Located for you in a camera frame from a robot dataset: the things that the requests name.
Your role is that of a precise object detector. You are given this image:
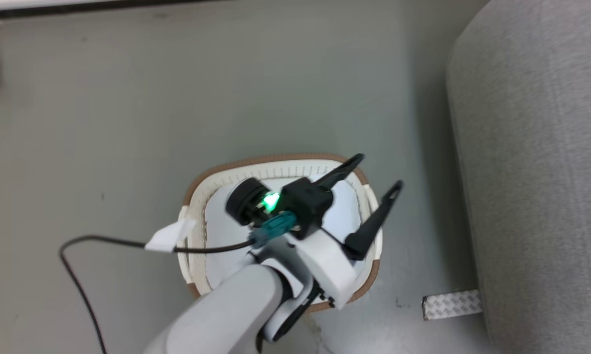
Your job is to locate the cream laundry basket brown rim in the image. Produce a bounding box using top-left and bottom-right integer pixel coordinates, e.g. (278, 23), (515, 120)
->
(179, 153), (384, 314)

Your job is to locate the white cable tag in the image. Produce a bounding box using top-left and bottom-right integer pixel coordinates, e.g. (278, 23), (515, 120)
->
(144, 218), (197, 253)

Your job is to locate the teal cable connector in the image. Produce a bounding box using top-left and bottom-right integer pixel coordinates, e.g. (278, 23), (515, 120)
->
(250, 211), (297, 248)

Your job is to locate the grey fabric sofa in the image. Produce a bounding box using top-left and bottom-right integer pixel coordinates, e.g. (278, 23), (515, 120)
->
(445, 0), (591, 354)

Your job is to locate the thin black cable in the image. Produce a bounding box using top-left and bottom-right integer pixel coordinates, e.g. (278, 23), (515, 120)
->
(59, 235), (257, 354)

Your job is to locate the white baseboard strip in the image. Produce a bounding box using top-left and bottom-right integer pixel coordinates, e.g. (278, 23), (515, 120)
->
(0, 0), (129, 11)

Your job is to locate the diamond plate metal strip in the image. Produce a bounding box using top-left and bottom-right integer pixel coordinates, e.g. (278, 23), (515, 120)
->
(422, 290), (483, 320)

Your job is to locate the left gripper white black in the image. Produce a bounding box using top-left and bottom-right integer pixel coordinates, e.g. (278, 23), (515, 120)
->
(280, 153), (404, 309)

